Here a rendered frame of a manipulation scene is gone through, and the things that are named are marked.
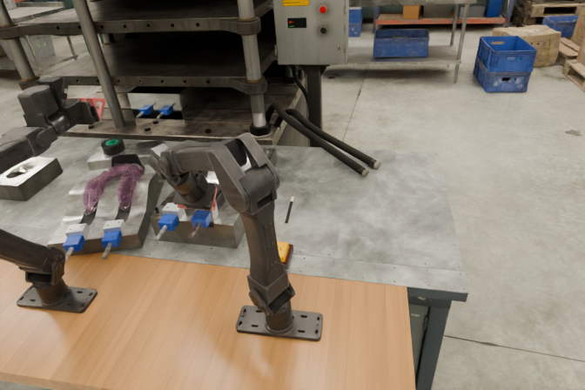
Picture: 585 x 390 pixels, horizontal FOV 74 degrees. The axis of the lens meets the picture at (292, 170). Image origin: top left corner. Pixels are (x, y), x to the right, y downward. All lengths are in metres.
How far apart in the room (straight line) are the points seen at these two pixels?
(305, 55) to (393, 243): 0.93
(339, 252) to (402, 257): 0.17
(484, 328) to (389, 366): 1.19
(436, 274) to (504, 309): 1.10
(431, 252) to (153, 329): 0.75
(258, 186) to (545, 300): 1.81
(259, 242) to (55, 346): 0.58
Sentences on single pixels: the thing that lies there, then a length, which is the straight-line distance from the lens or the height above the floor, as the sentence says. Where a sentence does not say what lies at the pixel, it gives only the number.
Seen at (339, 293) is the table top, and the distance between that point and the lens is 1.04.
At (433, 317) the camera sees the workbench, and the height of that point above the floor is 0.63.
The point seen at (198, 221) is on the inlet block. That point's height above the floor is 0.92.
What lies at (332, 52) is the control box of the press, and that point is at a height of 1.13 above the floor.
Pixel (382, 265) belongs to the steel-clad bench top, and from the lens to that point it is 1.10.
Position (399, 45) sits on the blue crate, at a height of 0.39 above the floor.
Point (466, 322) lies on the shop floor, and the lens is 2.08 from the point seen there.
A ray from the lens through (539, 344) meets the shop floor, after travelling 2.12.
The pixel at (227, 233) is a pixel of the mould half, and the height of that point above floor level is 0.86.
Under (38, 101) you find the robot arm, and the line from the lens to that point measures 1.11.
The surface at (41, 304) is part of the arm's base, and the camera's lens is 1.24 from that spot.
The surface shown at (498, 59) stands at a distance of 4.46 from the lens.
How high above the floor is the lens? 1.59
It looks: 32 degrees down
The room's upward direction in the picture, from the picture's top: 4 degrees counter-clockwise
